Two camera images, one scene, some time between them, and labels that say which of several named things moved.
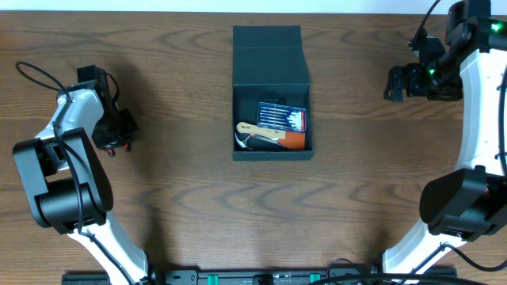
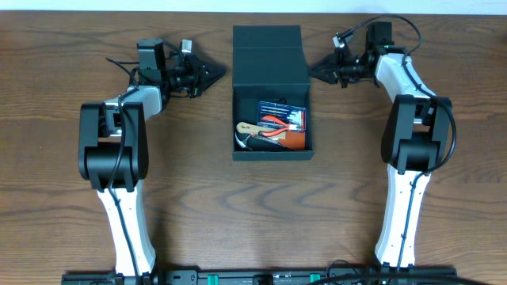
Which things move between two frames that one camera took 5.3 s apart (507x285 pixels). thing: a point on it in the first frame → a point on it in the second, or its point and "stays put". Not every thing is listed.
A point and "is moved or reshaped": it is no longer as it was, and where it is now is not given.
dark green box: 269,66 stays put
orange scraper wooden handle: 291,141 stays put
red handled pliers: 111,152 is moved or reshaped
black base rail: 211,277 stays put
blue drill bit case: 281,117 stays put
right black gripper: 417,86 → 328,66
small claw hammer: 249,141 stays put
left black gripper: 117,136 → 196,75
